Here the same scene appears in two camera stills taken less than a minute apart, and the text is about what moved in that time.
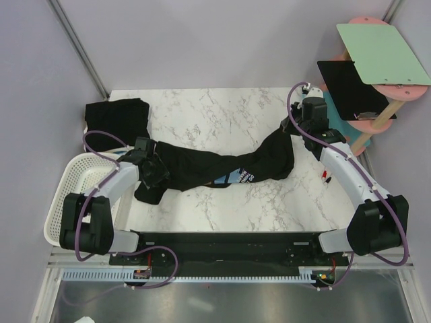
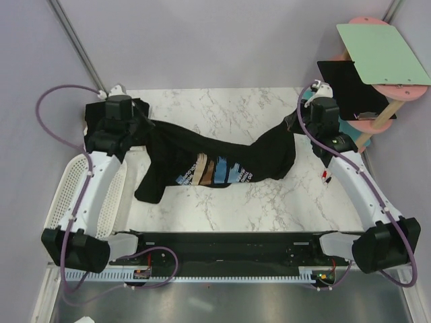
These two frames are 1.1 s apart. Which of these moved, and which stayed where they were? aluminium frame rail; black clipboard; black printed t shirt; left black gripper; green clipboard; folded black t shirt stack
Moved: left black gripper; black printed t shirt
Stayed: aluminium frame rail; black clipboard; green clipboard; folded black t shirt stack
